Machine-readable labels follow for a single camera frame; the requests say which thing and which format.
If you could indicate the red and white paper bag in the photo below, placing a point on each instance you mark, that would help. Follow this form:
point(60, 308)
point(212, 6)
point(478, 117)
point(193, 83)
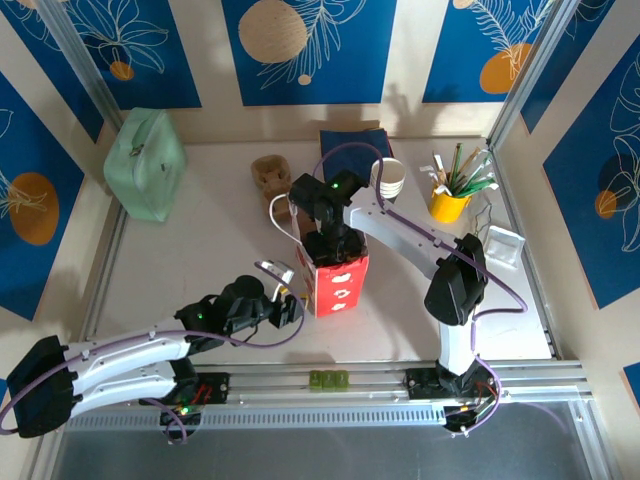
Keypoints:
point(340, 290)

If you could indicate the stack of paper cups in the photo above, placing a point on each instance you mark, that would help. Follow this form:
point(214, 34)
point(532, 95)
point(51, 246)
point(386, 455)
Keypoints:
point(395, 172)

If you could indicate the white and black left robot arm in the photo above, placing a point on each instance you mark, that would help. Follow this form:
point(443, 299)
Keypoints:
point(125, 345)

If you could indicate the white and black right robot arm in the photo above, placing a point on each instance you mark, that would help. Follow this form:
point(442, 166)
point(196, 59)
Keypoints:
point(400, 235)

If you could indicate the stack of pulp cup carriers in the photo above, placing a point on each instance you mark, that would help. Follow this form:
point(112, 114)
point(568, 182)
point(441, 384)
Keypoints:
point(270, 172)

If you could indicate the colourful paper napkin stack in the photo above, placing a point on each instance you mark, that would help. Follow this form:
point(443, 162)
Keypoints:
point(350, 137)

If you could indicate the small green block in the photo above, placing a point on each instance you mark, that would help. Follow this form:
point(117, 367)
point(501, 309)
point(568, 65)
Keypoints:
point(329, 379)
point(316, 379)
point(343, 379)

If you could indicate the wooden stirrer in white wrapper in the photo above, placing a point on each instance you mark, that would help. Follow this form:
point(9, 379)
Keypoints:
point(431, 172)
point(439, 167)

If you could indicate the yellow holder cup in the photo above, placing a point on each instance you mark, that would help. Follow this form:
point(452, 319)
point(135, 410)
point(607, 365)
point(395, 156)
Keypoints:
point(447, 207)

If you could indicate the green paper straw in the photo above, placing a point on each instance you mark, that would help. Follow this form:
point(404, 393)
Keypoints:
point(456, 165)
point(477, 187)

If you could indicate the grey metal sheet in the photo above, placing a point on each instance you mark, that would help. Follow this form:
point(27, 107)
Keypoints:
point(325, 457)

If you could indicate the mint green carry case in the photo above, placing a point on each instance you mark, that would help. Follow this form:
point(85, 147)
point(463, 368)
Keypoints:
point(142, 165)

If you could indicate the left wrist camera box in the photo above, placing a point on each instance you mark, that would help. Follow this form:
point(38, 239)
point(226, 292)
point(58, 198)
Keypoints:
point(282, 272)

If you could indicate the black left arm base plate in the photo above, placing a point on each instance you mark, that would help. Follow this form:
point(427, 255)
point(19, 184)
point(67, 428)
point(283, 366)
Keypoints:
point(220, 387)

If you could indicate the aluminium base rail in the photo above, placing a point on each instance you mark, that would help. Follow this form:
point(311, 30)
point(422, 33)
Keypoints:
point(275, 395)

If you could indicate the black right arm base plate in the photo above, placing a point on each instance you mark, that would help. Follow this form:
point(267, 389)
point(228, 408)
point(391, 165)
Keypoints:
point(420, 385)

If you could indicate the aluminium frame post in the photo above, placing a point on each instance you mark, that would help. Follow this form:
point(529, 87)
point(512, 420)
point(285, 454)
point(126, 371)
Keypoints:
point(537, 55)
point(80, 55)

